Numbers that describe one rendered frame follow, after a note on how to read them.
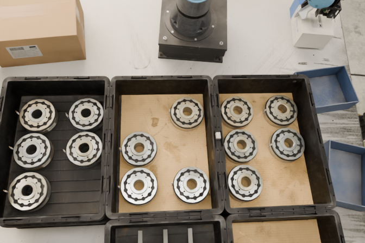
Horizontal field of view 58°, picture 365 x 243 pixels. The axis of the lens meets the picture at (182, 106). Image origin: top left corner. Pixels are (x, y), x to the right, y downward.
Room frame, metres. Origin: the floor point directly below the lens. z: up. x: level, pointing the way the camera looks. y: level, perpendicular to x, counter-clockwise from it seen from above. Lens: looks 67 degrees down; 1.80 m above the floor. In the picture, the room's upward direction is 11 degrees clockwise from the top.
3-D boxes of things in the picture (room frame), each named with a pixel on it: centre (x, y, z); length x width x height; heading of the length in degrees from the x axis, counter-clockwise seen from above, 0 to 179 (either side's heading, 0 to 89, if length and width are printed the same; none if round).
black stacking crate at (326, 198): (0.33, -0.26, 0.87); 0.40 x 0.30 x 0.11; 13
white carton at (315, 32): (0.92, -0.43, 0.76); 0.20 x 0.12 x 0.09; 7
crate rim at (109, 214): (0.27, 0.03, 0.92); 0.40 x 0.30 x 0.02; 13
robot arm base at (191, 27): (0.78, 0.03, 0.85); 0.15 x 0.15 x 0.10
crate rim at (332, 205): (0.33, -0.26, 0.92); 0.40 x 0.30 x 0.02; 13
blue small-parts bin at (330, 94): (0.63, -0.50, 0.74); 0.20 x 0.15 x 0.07; 110
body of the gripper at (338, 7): (0.89, -0.44, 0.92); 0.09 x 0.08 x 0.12; 7
